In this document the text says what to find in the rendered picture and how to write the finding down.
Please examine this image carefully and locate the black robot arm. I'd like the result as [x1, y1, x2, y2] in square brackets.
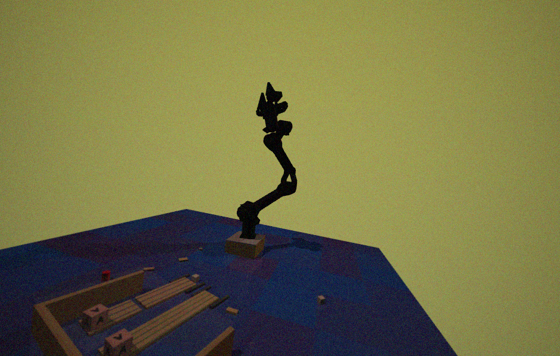
[237, 101, 297, 239]

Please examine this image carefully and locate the tan strip with green lines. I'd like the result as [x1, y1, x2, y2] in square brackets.
[193, 291, 219, 307]

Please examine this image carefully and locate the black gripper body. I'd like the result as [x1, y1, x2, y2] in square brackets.
[256, 90, 283, 119]

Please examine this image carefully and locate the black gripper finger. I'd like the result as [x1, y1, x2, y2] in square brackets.
[257, 92, 266, 109]
[265, 82, 275, 96]

